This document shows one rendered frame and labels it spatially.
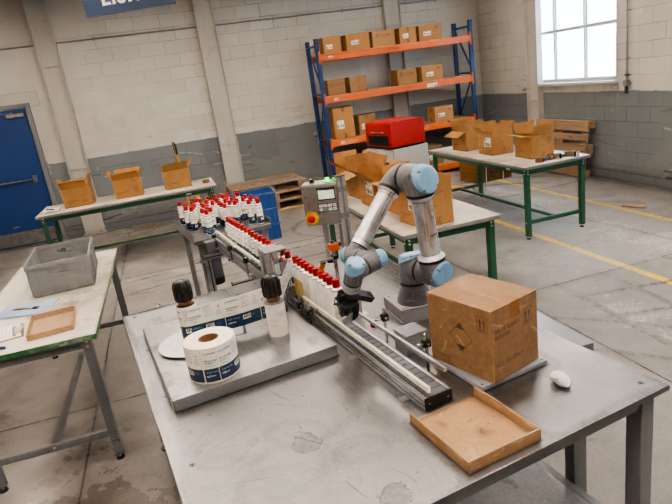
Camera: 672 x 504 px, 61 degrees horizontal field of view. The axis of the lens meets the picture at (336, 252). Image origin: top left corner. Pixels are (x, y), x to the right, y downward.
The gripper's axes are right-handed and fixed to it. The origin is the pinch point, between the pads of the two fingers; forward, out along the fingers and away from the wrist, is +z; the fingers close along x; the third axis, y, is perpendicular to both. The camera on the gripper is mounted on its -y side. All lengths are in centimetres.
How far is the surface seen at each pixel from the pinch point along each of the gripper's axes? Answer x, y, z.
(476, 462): 86, 10, -40
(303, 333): -8.2, 17.5, 10.7
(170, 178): -497, -24, 282
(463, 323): 41, -19, -36
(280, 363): 8.4, 35.3, 1.2
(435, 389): 55, -1, -25
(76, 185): -515, 89, 278
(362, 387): 35.8, 14.6, -8.4
